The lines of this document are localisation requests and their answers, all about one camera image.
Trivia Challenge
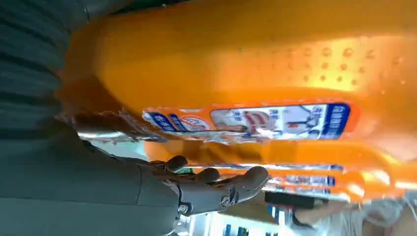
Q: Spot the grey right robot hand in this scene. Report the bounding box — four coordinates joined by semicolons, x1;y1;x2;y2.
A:
0;129;270;236

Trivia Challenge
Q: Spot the seated person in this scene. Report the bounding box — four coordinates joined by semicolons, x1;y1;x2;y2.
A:
292;191;417;236

